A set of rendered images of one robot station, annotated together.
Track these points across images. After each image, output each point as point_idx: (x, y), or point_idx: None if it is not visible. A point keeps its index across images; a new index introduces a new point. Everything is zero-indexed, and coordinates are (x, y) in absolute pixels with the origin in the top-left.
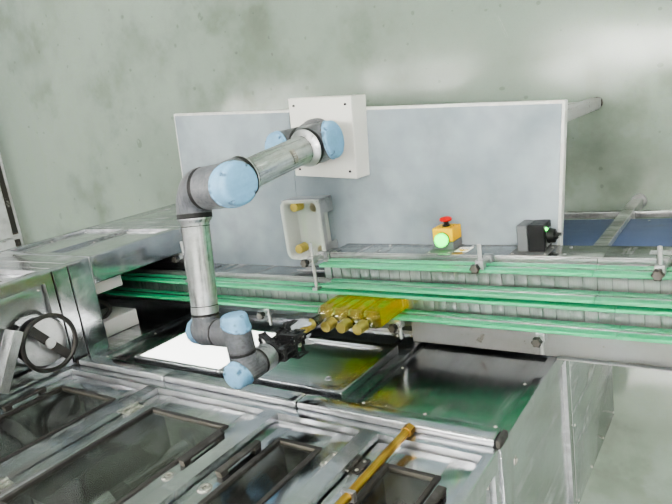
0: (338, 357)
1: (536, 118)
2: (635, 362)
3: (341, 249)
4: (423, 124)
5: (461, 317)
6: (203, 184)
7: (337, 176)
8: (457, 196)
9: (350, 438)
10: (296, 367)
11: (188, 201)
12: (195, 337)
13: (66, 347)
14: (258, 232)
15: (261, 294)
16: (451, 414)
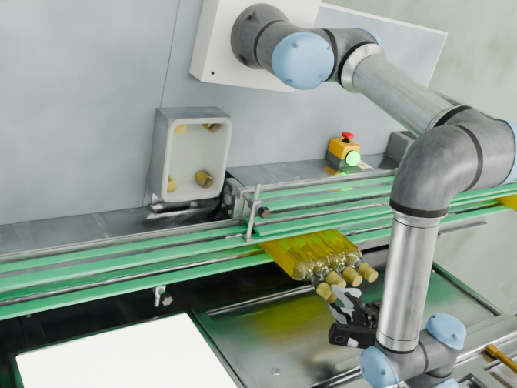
0: (315, 312)
1: (428, 45)
2: (443, 229)
3: (246, 180)
4: None
5: (368, 229)
6: (505, 162)
7: (268, 88)
8: (351, 110)
9: (467, 384)
10: (311, 346)
11: (464, 187)
12: (401, 378)
13: None
14: (67, 165)
15: None
16: (461, 319)
